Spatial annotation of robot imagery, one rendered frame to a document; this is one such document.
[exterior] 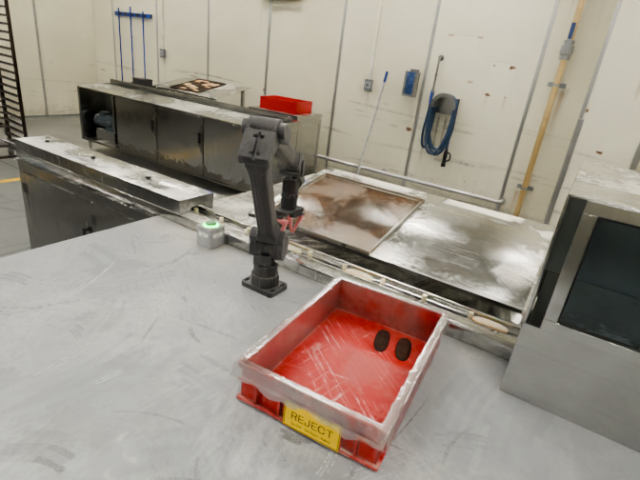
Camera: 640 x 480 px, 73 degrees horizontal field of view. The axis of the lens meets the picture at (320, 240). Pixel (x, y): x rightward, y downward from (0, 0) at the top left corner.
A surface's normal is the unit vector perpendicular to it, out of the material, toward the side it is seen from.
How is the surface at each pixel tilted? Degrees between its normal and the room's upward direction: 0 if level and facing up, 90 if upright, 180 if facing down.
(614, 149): 90
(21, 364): 0
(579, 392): 89
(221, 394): 0
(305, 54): 90
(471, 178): 90
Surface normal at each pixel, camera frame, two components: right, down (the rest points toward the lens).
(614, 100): -0.54, 0.27
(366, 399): 0.11, -0.91
